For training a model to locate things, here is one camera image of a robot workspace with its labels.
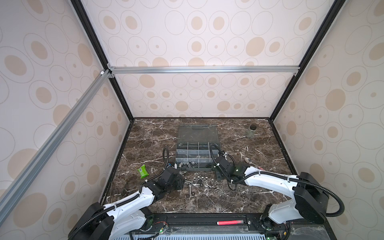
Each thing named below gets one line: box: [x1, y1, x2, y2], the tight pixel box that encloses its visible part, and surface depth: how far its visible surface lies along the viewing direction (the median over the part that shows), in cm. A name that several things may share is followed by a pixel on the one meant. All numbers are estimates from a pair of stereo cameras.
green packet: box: [137, 164, 150, 179], surface depth 91 cm
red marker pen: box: [217, 220, 244, 226], surface depth 76 cm
